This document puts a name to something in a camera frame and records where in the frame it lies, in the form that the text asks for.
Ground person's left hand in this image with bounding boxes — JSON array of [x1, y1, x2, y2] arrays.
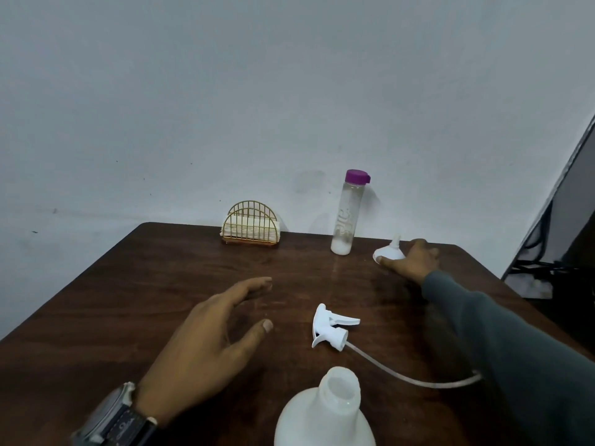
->
[[133, 277, 274, 427]]

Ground person's right hand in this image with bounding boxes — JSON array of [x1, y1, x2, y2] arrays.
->
[[376, 238, 441, 286]]

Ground white funnel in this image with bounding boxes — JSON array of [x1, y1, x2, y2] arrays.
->
[[373, 235, 407, 264]]

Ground person's right forearm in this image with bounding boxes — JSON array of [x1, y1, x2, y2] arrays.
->
[[421, 270, 595, 446]]

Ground clear bottle with purple cap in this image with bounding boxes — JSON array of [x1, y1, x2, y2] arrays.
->
[[330, 169, 372, 256]]

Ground white spray trigger head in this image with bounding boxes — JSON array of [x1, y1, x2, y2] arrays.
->
[[311, 303, 483, 390]]

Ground white paper napkins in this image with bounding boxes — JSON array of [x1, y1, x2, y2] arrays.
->
[[223, 213, 280, 241]]

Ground white plastic spray bottle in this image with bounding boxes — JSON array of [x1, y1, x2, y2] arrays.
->
[[274, 367, 377, 446]]

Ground grey wristwatch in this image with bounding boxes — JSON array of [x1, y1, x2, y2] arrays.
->
[[71, 382, 159, 446]]

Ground gold wire napkin holder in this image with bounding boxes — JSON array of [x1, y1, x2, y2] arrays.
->
[[220, 200, 281, 247]]

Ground black cable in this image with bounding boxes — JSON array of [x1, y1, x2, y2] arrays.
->
[[522, 199, 554, 252]]

